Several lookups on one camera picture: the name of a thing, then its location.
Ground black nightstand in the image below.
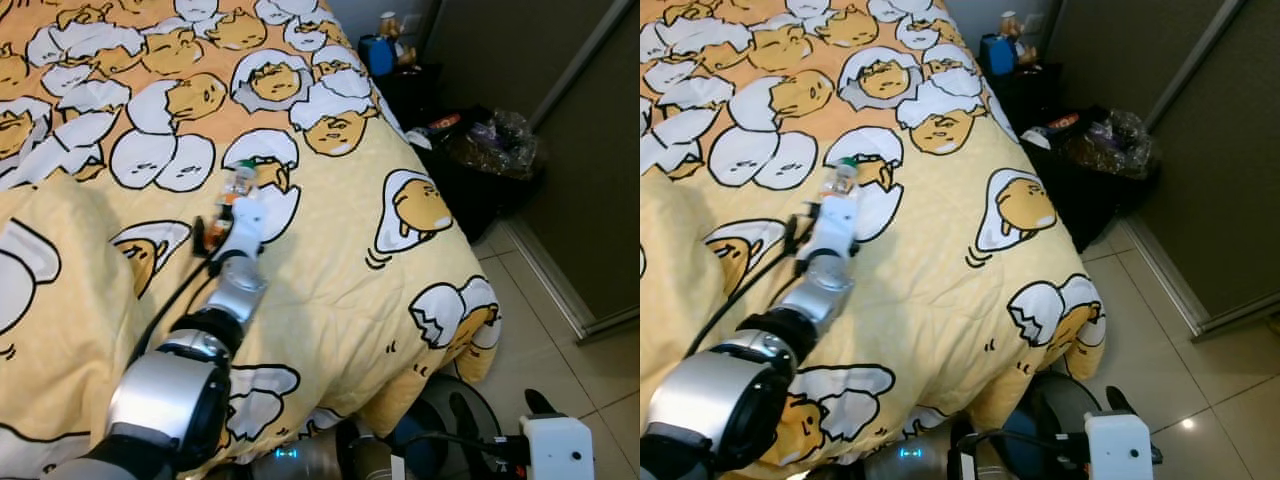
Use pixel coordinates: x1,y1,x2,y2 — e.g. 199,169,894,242
375,60,446,141
995,60,1066,141

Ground red and white wrapper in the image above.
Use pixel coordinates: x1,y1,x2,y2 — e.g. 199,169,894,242
412,112,463,151
1025,112,1083,151

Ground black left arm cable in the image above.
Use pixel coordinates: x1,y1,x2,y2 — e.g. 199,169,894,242
685,250,813,361
130,250,246,361

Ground dark sliding wardrobe door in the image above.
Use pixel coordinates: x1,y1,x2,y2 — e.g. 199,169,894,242
520,0,641,336
1045,0,1226,126
1140,0,1280,331

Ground clear plastic bottle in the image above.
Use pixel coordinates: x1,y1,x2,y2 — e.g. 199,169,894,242
820,157,863,201
222,160,271,206

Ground yellow cartoon egg print bedspread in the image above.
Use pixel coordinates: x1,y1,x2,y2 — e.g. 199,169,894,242
0,0,506,480
640,0,1109,480

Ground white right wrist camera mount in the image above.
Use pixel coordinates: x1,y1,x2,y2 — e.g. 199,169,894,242
1085,410,1156,480
520,415,596,480

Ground black trash bin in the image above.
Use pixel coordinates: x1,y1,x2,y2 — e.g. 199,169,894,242
415,105,546,241
1020,105,1161,251

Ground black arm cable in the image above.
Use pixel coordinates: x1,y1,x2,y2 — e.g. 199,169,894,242
130,250,246,361
685,250,813,361
400,430,526,466
960,428,1091,461

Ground grey floor door track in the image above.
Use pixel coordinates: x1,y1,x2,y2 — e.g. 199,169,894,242
495,215,641,346
1120,215,1280,341

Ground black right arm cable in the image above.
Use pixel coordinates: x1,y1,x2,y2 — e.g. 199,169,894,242
400,430,526,466
960,428,1091,461

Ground crumpled clear plastic bag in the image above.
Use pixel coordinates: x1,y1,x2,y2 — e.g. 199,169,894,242
1065,108,1156,179
450,108,541,179

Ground grey robot torso and legs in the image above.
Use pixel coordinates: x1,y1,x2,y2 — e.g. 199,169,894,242
205,375,526,480
800,370,1101,480

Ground small blue box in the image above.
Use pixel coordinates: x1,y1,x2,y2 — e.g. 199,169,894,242
358,35,399,78
980,33,1019,76

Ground small brown figurine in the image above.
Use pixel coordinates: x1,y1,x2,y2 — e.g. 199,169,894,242
378,10,419,69
1000,10,1041,66

